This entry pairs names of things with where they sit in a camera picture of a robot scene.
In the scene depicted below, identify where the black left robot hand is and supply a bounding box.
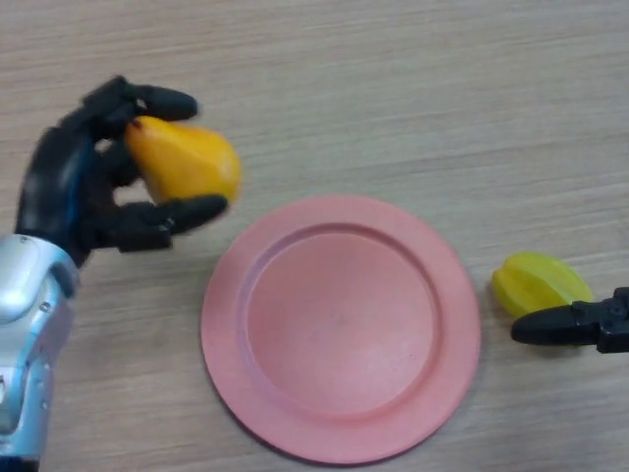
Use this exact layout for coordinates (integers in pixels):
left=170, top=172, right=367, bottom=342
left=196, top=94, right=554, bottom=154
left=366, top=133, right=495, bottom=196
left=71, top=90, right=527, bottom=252
left=14, top=75, right=230, bottom=269

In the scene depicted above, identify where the yellow-green starfruit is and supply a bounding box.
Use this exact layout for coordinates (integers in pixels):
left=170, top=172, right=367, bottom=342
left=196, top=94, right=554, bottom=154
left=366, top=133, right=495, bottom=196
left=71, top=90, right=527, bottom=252
left=491, top=250, right=595, bottom=319

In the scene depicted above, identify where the yellow pear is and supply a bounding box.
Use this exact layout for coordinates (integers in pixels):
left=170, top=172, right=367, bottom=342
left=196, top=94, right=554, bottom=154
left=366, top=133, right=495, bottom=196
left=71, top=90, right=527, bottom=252
left=122, top=116, right=242, bottom=206

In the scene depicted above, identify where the pink round plate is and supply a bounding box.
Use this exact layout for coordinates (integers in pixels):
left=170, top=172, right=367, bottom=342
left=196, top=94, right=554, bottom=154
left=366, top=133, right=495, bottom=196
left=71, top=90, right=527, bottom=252
left=200, top=195, right=482, bottom=466

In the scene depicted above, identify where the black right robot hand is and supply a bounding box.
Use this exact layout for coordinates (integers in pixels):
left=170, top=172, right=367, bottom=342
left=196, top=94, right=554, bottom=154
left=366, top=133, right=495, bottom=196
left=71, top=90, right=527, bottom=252
left=510, top=287, right=629, bottom=354

